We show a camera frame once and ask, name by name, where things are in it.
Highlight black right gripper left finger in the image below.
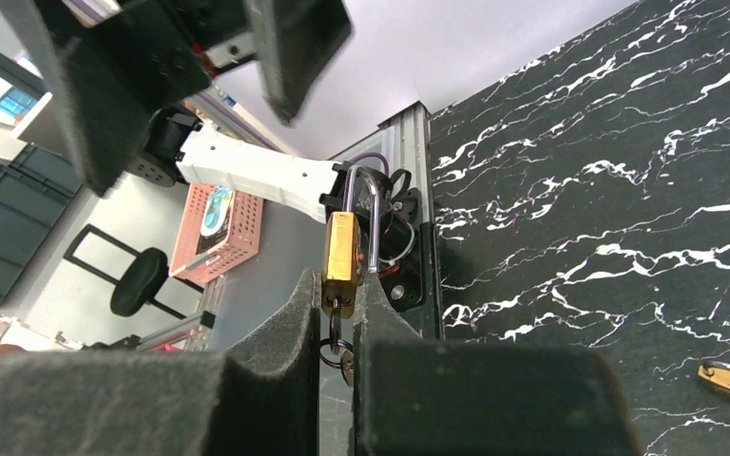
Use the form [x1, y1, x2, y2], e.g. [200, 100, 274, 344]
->
[0, 270, 320, 455]

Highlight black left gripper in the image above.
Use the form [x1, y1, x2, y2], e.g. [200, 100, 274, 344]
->
[0, 0, 352, 196]

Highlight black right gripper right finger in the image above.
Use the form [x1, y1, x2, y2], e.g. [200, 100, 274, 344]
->
[353, 274, 640, 455]

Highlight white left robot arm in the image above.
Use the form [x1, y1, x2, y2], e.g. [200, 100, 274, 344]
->
[0, 1, 352, 222]

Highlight pink plastic basket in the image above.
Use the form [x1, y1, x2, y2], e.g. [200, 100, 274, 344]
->
[169, 184, 263, 285]

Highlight black round stool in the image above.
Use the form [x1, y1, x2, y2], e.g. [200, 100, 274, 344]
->
[63, 224, 186, 320]

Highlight dark storage crates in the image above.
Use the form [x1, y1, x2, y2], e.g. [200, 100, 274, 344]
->
[0, 145, 82, 306]

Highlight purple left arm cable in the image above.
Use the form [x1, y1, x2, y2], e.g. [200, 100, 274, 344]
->
[352, 150, 392, 181]

